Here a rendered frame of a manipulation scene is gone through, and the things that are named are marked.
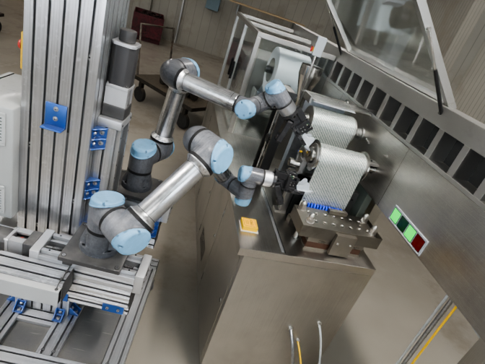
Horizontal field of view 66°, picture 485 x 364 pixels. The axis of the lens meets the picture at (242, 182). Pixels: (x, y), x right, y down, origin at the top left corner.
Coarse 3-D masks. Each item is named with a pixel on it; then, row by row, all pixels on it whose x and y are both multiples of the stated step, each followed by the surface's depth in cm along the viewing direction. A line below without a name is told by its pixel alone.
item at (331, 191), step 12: (312, 180) 172; (324, 180) 173; (336, 180) 174; (348, 180) 175; (312, 192) 176; (324, 192) 176; (336, 192) 177; (348, 192) 178; (324, 204) 180; (336, 204) 181
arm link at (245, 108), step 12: (168, 60) 159; (168, 72) 155; (180, 72) 153; (168, 84) 158; (180, 84) 155; (192, 84) 153; (204, 84) 152; (216, 84) 153; (204, 96) 153; (216, 96) 150; (228, 96) 149; (240, 96) 149; (228, 108) 151; (240, 108) 146; (252, 108) 146
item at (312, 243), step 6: (300, 240) 172; (306, 240) 167; (312, 240) 166; (318, 240) 167; (324, 240) 167; (306, 246) 167; (312, 246) 168; (318, 246) 169; (324, 246) 169; (354, 246) 171; (360, 246) 171; (354, 252) 173
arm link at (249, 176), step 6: (240, 168) 165; (246, 168) 163; (252, 168) 164; (258, 168) 166; (240, 174) 163; (246, 174) 163; (252, 174) 163; (258, 174) 164; (264, 174) 165; (240, 180) 164; (246, 180) 164; (252, 180) 164; (258, 180) 164; (246, 186) 166; (252, 186) 166
